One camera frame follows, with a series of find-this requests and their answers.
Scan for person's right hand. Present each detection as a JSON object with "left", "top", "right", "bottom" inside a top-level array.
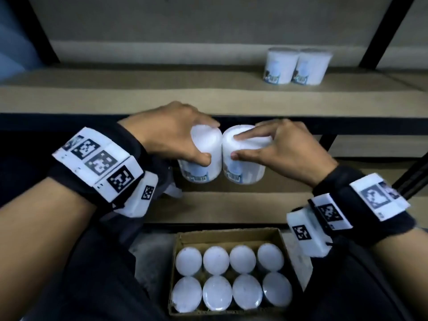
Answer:
[{"left": 230, "top": 118, "right": 338, "bottom": 188}]

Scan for person's left hand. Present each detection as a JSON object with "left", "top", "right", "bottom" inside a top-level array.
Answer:
[{"left": 117, "top": 101, "right": 221, "bottom": 167}]

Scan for black metal wooden shelf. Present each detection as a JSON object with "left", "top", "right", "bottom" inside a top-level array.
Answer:
[{"left": 0, "top": 0, "right": 428, "bottom": 228}]

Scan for cardboard box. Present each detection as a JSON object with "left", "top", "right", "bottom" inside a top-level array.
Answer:
[{"left": 168, "top": 227, "right": 303, "bottom": 317}]

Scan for cotton swab tubs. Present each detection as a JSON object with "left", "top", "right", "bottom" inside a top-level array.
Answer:
[{"left": 171, "top": 243, "right": 293, "bottom": 314}]

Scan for person's right leg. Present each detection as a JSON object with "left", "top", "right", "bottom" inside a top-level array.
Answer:
[{"left": 300, "top": 237, "right": 428, "bottom": 321}]

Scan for person's leg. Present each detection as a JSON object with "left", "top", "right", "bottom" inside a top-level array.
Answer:
[
  {"left": 300, "top": 237, "right": 428, "bottom": 321},
  {"left": 0, "top": 156, "right": 161, "bottom": 321}
]

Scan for person's left leg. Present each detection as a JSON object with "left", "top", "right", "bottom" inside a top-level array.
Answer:
[{"left": 0, "top": 156, "right": 161, "bottom": 321}]

